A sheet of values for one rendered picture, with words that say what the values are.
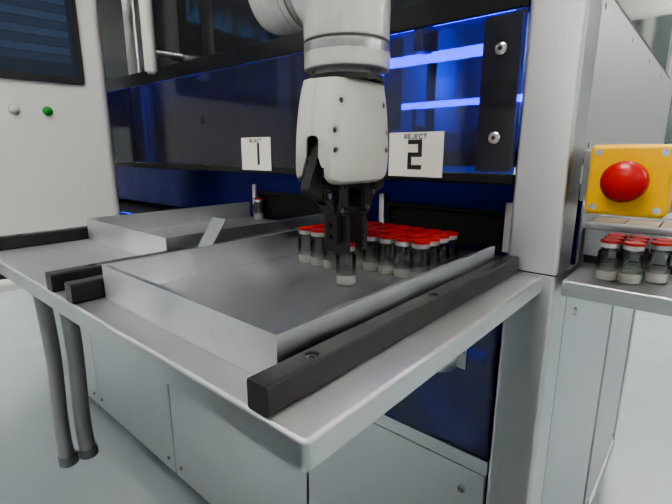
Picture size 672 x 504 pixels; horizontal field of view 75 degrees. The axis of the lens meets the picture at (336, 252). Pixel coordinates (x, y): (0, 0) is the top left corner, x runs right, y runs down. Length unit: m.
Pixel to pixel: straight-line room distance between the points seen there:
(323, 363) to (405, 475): 0.54
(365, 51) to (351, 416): 0.31
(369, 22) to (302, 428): 0.34
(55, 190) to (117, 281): 0.73
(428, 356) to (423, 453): 0.44
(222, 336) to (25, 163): 0.90
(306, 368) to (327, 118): 0.24
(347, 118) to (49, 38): 0.87
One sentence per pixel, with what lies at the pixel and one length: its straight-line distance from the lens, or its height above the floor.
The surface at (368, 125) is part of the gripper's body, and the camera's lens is 0.45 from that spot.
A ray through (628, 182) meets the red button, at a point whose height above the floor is 1.00.
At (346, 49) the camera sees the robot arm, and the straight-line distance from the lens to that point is 0.43.
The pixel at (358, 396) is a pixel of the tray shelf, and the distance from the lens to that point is 0.28.
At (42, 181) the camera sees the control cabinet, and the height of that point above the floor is 0.96.
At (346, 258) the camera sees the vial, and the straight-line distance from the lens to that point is 0.46.
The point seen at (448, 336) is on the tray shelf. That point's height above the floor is 0.88.
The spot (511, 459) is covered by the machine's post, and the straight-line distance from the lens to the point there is 0.69.
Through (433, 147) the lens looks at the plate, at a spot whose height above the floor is 1.03.
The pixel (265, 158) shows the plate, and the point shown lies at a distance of 0.83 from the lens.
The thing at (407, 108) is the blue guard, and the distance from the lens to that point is 0.63.
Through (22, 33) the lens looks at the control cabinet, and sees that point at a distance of 1.19.
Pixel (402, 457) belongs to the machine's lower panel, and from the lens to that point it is 0.79.
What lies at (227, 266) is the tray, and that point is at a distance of 0.56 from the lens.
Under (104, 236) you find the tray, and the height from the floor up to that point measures 0.89.
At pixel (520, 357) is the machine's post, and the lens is 0.61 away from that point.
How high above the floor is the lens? 1.02
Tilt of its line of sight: 13 degrees down
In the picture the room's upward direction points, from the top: straight up
